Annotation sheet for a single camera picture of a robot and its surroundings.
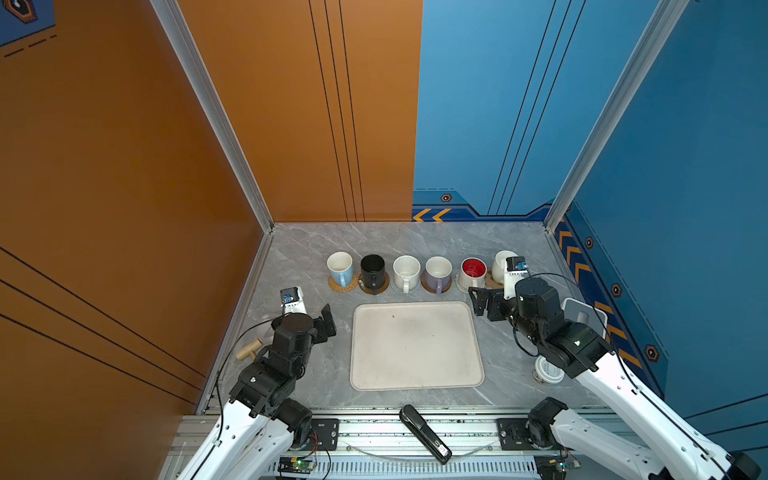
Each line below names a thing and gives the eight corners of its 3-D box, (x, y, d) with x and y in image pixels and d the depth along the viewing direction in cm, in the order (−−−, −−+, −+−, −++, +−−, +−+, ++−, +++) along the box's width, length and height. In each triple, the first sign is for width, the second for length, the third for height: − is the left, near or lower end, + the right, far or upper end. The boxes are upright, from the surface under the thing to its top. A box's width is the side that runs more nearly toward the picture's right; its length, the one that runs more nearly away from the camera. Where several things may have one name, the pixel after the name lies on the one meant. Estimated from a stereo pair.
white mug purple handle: (425, 301, 100) (428, 284, 93) (423, 273, 108) (426, 256, 100) (450, 301, 100) (455, 284, 93) (447, 273, 108) (451, 256, 100)
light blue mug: (329, 295, 101) (323, 277, 93) (333, 270, 108) (328, 251, 100) (353, 295, 101) (350, 277, 93) (356, 270, 108) (353, 251, 100)
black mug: (361, 297, 101) (358, 280, 93) (363, 272, 107) (361, 254, 99) (384, 297, 101) (383, 280, 93) (384, 272, 107) (383, 254, 99)
